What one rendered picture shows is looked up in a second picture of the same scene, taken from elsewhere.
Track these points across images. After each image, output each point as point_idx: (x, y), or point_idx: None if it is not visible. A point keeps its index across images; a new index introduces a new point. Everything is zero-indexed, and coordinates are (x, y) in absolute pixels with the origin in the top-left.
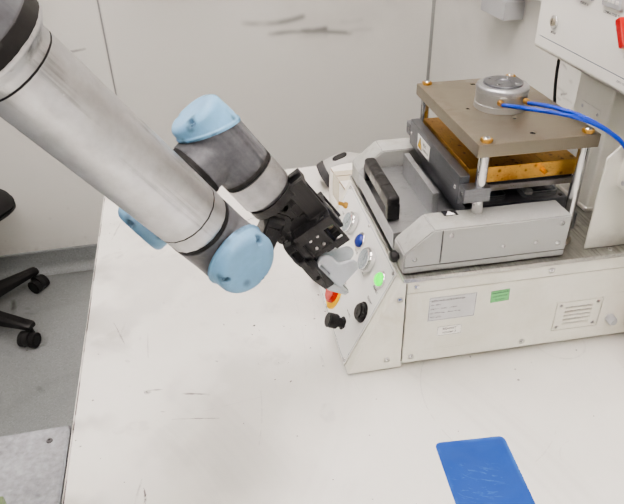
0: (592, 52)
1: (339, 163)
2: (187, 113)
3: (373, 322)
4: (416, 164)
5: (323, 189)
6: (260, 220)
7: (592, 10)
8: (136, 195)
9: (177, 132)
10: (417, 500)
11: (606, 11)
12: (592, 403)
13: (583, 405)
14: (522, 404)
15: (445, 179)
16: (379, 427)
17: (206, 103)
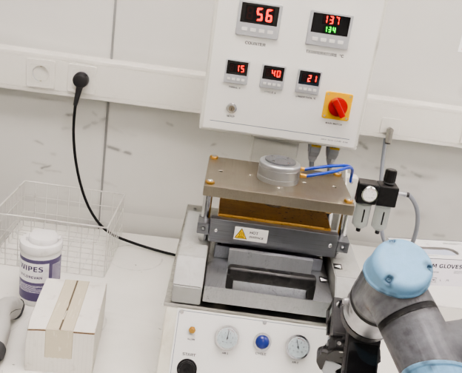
0: (288, 124)
1: (2, 323)
2: (406, 266)
3: None
4: (255, 251)
5: None
6: (353, 348)
7: (281, 96)
8: None
9: (426, 285)
10: None
11: (299, 96)
12: (382, 340)
13: (383, 344)
14: (383, 367)
15: (307, 246)
16: None
17: (417, 246)
